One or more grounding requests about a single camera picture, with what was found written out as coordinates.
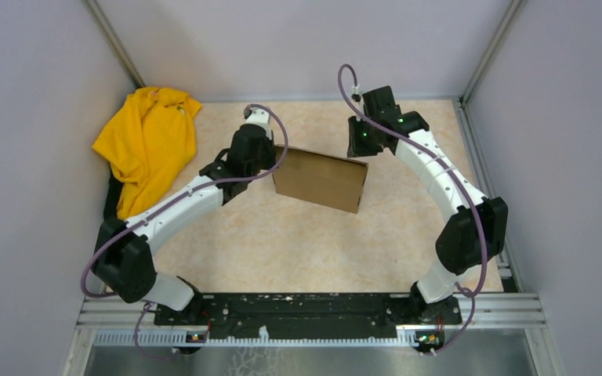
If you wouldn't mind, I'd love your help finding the brown cardboard box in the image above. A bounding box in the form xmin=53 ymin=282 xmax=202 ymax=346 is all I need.
xmin=272 ymin=145 xmax=368 ymax=214

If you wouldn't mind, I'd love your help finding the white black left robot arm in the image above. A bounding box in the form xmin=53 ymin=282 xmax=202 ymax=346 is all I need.
xmin=89 ymin=121 xmax=276 ymax=324

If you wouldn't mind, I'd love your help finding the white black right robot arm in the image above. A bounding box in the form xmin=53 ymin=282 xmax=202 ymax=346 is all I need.
xmin=346 ymin=85 xmax=508 ymax=323

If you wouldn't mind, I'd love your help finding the yellow jacket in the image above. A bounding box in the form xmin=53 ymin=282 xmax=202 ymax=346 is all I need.
xmin=92 ymin=87 xmax=202 ymax=219

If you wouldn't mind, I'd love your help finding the black cloth under jacket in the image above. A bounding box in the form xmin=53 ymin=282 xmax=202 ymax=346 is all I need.
xmin=103 ymin=172 xmax=123 ymax=219

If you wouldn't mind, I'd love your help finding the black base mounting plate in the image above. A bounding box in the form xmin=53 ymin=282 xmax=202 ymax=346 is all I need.
xmin=154 ymin=293 xmax=462 ymax=340

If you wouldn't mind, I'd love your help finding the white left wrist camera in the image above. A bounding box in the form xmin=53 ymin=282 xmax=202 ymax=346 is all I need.
xmin=244 ymin=105 xmax=274 ymax=140

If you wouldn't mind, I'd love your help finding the aluminium corner post left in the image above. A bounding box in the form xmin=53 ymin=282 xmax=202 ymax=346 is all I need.
xmin=81 ymin=0 xmax=146 ymax=89

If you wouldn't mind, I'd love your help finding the aluminium front frame rail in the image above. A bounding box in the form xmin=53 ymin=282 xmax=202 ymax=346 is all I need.
xmin=77 ymin=293 xmax=546 ymax=349

